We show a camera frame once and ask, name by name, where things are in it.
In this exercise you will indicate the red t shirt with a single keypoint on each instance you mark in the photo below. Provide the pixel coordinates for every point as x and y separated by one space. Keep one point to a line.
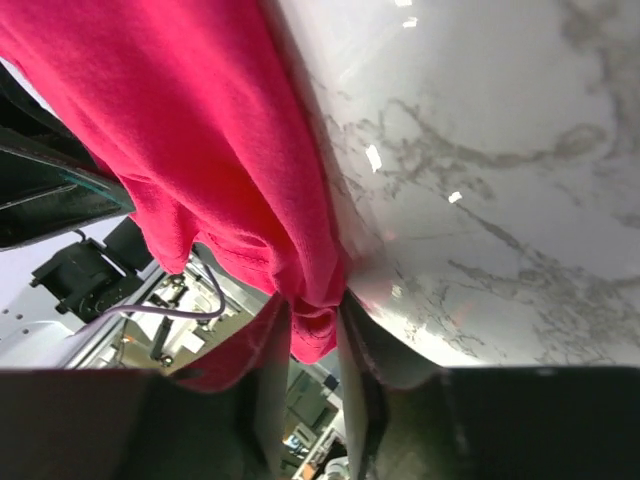
190 106

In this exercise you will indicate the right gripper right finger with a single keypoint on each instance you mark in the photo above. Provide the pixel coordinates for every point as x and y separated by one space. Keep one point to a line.
408 418

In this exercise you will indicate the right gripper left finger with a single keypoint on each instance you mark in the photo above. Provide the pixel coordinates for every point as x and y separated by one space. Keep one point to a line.
220 417

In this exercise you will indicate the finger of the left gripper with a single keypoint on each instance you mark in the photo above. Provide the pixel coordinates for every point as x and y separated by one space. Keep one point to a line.
50 184

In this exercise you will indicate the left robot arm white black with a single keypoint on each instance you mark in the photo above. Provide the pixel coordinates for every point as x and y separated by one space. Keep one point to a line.
72 288

